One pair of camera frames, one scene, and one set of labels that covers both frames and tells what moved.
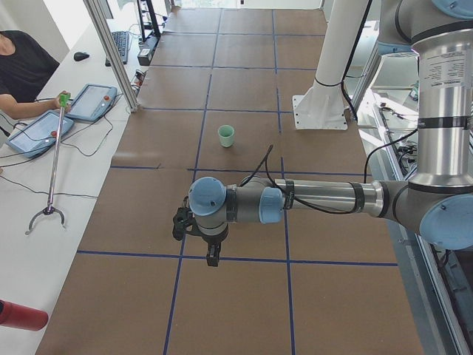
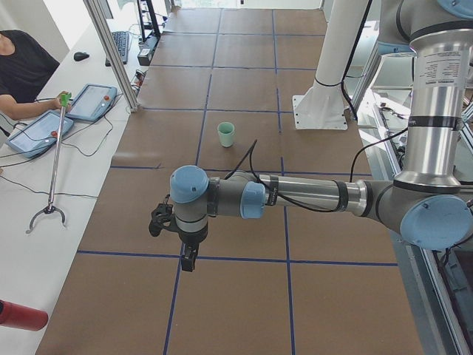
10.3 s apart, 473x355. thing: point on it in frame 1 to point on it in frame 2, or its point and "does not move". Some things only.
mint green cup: x=226 y=132 does not move
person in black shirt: x=25 y=66 does not move
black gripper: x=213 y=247 to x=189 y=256
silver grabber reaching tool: x=64 y=100 does not move
